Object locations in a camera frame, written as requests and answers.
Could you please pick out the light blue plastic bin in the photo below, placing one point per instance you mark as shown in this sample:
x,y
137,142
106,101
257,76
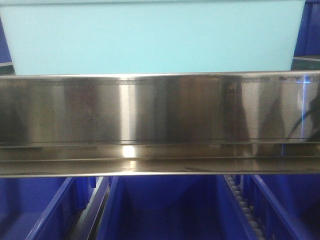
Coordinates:
x,y
150,36

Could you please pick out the dark blue center bin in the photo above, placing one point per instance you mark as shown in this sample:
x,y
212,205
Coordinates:
x,y
173,207

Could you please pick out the dark blue bin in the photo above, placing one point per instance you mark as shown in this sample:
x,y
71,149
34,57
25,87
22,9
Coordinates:
x,y
285,206
5,56
308,40
42,208
173,207

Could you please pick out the white roller track right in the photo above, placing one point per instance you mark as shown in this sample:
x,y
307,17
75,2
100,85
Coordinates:
x,y
243,205

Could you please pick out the dark blue upper right bin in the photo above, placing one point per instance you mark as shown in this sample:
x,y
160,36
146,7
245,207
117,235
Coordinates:
x,y
308,40

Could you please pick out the dark blue upper left bin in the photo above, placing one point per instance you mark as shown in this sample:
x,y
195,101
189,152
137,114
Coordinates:
x,y
5,56

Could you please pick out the stainless steel shelf rail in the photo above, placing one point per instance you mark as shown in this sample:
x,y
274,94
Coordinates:
x,y
265,122

